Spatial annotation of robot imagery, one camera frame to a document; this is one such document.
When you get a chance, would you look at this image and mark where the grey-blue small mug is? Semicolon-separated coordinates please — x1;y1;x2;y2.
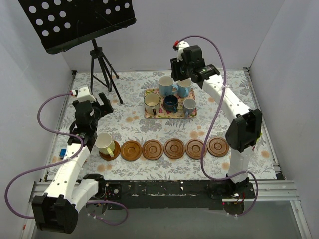
183;98;196;117

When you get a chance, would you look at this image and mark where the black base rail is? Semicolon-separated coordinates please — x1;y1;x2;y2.
90;180;257;210

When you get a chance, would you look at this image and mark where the light blue mug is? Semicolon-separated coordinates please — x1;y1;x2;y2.
159;76;179;97

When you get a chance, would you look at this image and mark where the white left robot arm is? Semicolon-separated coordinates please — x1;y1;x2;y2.
32;91;113;234

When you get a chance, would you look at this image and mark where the dark blue glazed mug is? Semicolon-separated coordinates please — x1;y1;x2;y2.
163;95;178;113

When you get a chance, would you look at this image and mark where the black perforated music stand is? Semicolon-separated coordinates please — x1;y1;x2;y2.
19;0;137;91

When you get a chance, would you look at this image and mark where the floral serving tray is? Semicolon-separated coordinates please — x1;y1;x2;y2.
144;88;197;119

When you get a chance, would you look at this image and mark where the brown wooden coaster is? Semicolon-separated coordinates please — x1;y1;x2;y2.
99;141;121;161
142;139;163;160
163;138;185;159
121;140;142;162
206;137;229;157
185;139;204;160

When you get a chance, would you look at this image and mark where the blue toy block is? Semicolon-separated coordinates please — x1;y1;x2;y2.
59;149;67;159

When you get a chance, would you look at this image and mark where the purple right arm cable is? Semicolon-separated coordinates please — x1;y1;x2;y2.
178;35;258;217

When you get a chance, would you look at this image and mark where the yellow-green mug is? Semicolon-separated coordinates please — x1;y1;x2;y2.
95;133;115;157

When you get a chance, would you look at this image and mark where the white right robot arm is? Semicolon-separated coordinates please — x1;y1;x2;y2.
170;41;262;198

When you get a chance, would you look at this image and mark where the blue mug with white interior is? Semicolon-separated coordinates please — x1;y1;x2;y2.
177;78;192;98

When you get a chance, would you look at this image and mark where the cream mug with black handle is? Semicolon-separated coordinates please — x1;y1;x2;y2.
144;93;160;116

